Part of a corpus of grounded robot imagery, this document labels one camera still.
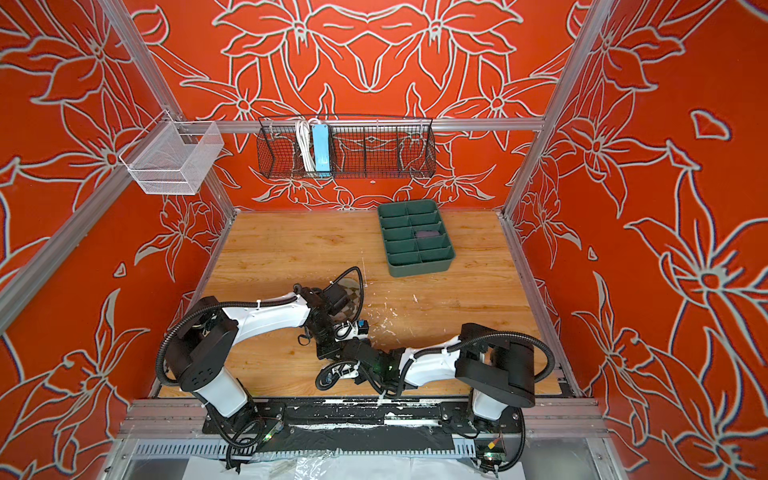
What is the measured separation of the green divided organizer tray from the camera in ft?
3.28

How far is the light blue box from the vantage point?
0.90 metres

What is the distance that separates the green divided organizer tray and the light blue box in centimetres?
30
